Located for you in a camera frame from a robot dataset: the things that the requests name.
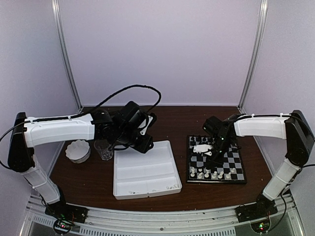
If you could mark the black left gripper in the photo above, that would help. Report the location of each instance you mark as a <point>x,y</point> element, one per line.
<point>143,147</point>

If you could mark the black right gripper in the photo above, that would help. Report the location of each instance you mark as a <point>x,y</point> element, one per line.
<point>217,162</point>

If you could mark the black white chess board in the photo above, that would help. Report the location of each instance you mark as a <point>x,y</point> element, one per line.
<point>232,159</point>

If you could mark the white plastic compartment tray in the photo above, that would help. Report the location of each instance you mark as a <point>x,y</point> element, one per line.
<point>142,173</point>

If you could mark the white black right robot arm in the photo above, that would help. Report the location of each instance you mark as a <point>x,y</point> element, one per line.
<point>292,127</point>

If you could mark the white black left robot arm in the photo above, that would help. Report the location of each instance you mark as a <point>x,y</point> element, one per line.
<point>30,132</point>

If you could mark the row of black chess pieces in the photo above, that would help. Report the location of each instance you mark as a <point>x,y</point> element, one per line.
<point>199,140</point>

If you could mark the white scalloped bowl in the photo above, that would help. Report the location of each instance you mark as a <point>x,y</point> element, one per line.
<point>78,151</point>

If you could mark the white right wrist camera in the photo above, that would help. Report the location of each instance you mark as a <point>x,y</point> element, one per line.
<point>203,149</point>

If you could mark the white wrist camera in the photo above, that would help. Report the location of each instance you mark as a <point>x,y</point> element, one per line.
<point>148,122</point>
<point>203,149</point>

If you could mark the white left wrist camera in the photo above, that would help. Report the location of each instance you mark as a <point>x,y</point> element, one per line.
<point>148,122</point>

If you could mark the front aluminium rail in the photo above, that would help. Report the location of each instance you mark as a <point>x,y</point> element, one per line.
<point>209,222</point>

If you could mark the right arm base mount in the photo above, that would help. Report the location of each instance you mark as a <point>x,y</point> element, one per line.
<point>258,218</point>

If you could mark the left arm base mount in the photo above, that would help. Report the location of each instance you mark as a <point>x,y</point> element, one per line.
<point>66,217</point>

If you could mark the right aluminium frame post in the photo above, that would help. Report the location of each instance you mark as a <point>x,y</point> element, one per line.
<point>261,23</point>

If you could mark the aluminium frame post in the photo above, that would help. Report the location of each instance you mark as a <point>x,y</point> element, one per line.
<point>261,23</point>
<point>58,21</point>

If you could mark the left aluminium frame post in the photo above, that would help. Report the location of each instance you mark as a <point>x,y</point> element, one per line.
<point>58,21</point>

